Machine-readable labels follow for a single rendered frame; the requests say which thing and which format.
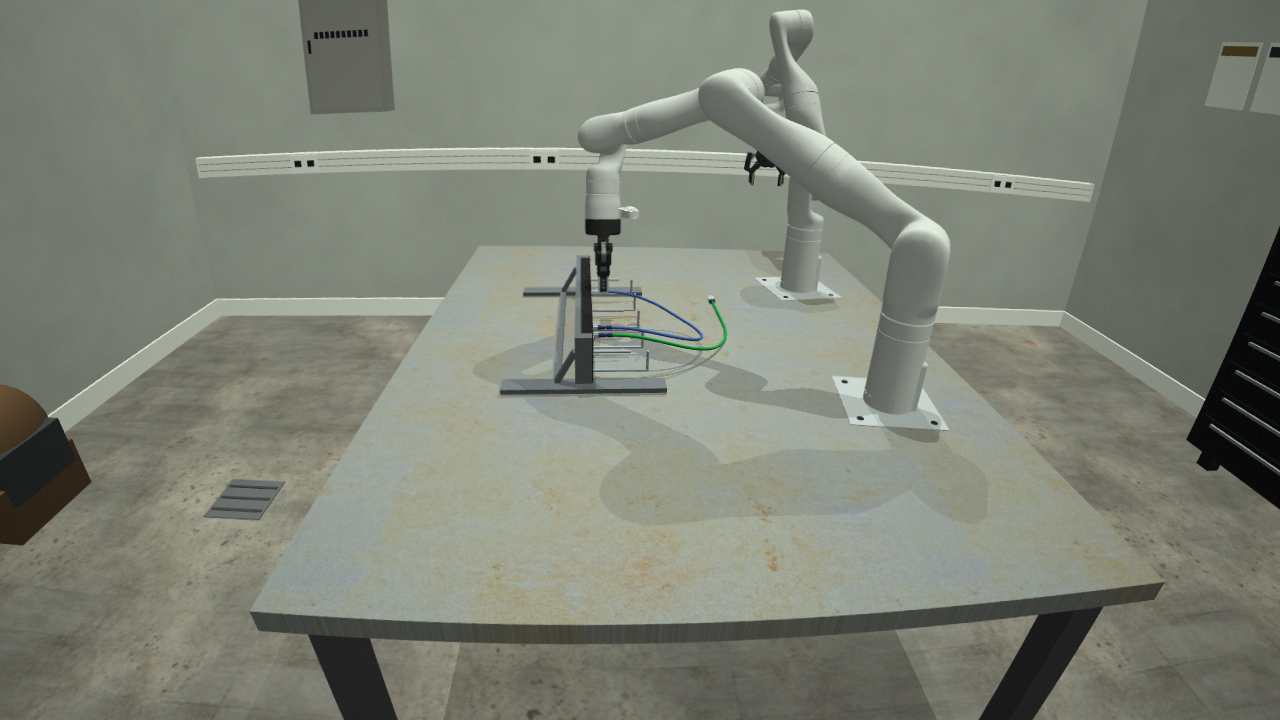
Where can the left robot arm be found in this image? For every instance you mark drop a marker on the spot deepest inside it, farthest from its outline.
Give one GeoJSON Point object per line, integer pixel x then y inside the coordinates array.
{"type": "Point", "coordinates": [920, 254]}

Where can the black network patch panel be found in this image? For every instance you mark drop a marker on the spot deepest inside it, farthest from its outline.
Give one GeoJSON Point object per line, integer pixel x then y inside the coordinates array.
{"type": "Point", "coordinates": [584, 382]}

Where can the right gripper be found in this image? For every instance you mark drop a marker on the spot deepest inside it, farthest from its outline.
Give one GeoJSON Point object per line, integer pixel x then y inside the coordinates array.
{"type": "Point", "coordinates": [764, 162]}

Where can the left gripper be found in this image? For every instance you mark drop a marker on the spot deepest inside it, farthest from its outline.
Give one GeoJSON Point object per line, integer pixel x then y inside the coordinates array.
{"type": "Point", "coordinates": [603, 228]}

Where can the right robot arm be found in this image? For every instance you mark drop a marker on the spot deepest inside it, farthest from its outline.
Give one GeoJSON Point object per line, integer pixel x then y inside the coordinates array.
{"type": "Point", "coordinates": [800, 100]}

